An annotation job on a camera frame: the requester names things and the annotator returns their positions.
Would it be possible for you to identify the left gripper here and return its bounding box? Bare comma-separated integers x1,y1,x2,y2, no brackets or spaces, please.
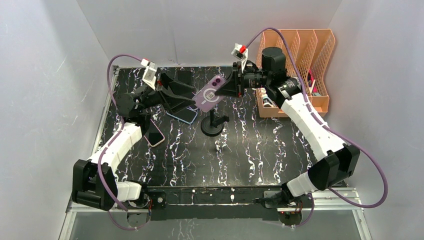
137,71,196,115

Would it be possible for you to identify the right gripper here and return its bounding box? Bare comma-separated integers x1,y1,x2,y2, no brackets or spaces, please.
214,62,271,99

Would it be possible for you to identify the purple back magsafe phone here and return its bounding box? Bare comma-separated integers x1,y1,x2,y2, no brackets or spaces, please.
192,75,227,112

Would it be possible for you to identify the pink case phone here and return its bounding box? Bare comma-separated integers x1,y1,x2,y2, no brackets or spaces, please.
143,120,165,148

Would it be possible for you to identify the black round base phone stand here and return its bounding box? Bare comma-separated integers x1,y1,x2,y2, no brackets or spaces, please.
200,109,230,137

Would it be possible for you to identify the orange desk file organizer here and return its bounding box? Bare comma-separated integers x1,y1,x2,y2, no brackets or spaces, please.
253,28,336,118

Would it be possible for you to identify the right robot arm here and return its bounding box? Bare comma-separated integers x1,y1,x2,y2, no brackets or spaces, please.
216,43,360,207

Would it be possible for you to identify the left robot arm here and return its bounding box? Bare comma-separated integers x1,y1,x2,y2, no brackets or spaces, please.
71,73,196,211

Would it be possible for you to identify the black folding phone stand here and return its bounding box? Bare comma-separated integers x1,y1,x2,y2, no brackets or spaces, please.
177,70,193,86

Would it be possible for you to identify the blue case phone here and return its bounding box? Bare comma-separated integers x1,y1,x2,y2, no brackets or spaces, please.
166,107,198,125

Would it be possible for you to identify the teal stapler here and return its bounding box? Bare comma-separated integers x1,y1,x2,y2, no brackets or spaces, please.
261,94,276,108

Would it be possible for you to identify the magenta notebook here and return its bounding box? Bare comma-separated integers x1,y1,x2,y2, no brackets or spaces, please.
307,70,316,93

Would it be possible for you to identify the white flat card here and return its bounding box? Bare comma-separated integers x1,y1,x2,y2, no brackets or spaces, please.
309,79,316,93

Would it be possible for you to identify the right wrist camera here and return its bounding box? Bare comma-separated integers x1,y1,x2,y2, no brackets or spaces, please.
231,43,248,68

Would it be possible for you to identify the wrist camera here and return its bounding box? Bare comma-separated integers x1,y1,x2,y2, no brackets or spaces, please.
231,43,248,68
140,58,158,91

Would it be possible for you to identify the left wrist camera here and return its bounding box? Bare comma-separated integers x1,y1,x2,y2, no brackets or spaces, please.
140,58,158,91

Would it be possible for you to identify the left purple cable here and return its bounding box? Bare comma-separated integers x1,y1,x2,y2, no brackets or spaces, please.
96,54,150,231

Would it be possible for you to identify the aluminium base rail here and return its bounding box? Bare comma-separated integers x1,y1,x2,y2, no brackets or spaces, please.
59,186,372,240

